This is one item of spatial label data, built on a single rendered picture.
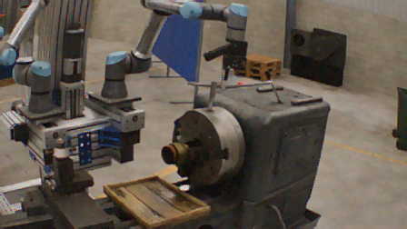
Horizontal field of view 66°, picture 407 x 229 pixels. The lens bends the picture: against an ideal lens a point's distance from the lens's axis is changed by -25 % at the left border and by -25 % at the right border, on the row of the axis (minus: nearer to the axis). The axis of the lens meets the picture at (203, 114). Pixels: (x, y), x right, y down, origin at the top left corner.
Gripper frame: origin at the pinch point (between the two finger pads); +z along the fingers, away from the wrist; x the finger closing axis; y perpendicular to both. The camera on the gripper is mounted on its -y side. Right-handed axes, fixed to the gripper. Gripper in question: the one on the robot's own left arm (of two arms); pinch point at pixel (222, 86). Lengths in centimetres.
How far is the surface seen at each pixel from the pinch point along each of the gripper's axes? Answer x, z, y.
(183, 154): -11.6, 24.3, -12.6
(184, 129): -0.8, 18.7, -12.1
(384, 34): 779, -24, 607
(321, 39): 779, 47, 377
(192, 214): -27, 43, -8
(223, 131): -9.7, 14.3, 1.7
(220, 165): -14.9, 26.4, 1.7
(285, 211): 5, 61, 45
